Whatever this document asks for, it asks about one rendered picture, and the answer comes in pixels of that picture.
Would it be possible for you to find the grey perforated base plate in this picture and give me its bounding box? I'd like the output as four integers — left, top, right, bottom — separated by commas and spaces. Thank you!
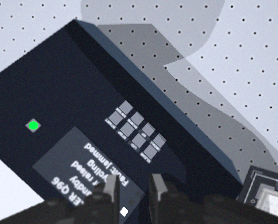
0, 0, 278, 184

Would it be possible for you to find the grey pcr plate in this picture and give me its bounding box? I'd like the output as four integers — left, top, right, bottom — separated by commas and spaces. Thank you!
256, 188, 278, 216

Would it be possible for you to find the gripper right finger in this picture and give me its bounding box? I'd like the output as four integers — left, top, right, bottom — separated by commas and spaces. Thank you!
149, 174, 278, 224

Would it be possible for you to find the white benchtop thermal cycler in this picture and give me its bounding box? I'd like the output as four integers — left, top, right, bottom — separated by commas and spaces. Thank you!
0, 19, 244, 224

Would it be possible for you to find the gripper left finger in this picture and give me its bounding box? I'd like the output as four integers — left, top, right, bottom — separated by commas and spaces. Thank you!
0, 175, 120, 224

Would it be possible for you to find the black rectangular frame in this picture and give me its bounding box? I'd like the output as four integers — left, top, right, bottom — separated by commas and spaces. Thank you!
237, 165, 278, 207

